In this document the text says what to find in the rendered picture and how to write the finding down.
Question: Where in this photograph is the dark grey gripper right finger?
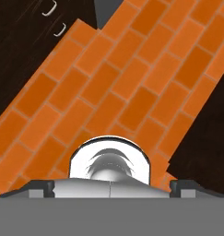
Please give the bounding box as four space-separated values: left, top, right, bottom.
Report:
169 179 224 199

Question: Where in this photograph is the white and silver round object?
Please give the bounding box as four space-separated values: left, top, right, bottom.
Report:
53 135 171 199

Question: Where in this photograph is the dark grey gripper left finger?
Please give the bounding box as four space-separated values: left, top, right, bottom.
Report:
0 180 55 199

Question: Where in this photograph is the dark wood cupboard with handles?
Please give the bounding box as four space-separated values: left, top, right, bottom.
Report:
0 0 100 124

